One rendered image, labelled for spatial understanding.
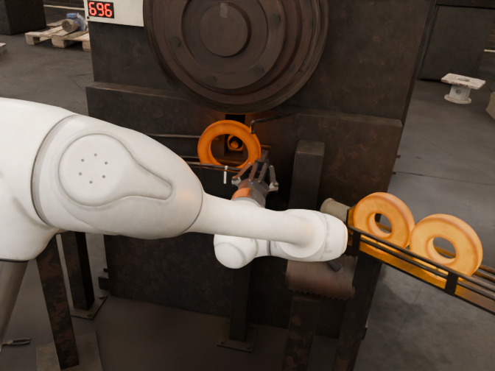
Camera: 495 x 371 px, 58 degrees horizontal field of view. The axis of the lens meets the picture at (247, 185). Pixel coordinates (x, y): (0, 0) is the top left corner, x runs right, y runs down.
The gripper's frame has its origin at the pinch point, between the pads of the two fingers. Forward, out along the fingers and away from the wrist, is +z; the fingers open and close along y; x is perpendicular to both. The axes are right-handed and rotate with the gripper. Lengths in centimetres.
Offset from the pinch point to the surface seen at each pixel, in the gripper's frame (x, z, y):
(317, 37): 36.1, 1.3, 10.7
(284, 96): 20.5, -0.1, 4.4
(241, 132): 7.7, 0.5, -6.9
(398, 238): -2.7, -22.4, 37.4
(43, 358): -71, -33, -66
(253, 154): 1.5, 0.0, -2.8
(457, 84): -85, 323, 136
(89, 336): -72, -21, -56
